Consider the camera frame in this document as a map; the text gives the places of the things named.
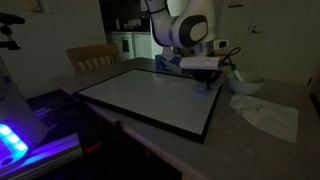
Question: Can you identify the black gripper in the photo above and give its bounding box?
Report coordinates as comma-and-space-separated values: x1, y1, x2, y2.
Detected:
193, 69, 224, 92

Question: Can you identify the grey towel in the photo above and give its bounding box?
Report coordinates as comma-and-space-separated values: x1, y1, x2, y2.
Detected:
192, 79, 224, 96

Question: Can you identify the robot base with blue lights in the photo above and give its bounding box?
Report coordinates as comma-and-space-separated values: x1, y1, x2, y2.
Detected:
0, 56, 50, 168

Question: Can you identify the green capped white marker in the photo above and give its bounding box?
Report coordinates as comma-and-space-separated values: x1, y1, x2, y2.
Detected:
231, 64, 245, 83

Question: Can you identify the pale green bowl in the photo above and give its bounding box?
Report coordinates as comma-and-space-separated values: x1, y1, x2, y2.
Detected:
226, 70, 266, 97

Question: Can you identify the blue tissue box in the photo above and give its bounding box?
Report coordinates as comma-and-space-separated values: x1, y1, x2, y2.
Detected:
154, 54, 183, 74

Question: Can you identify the black framed whiteboard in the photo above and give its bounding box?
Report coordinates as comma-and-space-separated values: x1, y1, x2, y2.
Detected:
72, 68, 223, 144

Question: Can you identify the white crumpled cloth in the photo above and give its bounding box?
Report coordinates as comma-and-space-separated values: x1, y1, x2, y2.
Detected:
228, 94, 300, 144

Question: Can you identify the white kitchen cabinet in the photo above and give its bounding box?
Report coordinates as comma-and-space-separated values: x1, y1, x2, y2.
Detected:
111, 31, 154, 61

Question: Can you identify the white door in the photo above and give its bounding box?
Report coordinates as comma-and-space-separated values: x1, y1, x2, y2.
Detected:
239, 0, 320, 86

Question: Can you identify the dark hanging kitchen cloth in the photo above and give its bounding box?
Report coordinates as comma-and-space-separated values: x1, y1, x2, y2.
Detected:
121, 39, 131, 53

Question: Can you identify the red clamp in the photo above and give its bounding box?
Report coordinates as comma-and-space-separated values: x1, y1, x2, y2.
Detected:
83, 142, 102, 155

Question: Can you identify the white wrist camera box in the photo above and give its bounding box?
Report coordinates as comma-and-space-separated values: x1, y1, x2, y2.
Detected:
179, 56, 222, 71

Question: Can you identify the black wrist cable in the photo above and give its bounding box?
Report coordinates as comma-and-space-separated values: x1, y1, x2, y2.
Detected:
219, 46, 242, 68

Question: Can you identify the metal door handle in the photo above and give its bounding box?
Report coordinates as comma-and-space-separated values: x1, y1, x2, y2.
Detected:
250, 25, 263, 35

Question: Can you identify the small wall sign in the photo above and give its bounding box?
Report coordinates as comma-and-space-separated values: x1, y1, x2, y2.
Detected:
229, 0, 245, 8

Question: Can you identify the white kitchen wall outlet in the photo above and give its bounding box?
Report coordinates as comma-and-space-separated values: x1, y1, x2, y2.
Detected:
128, 19, 143, 28

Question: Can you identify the aluminium rail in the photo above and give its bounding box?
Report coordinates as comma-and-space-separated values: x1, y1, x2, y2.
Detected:
0, 133, 84, 180

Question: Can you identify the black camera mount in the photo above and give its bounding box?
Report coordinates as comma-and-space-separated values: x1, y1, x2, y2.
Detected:
0, 12, 26, 52

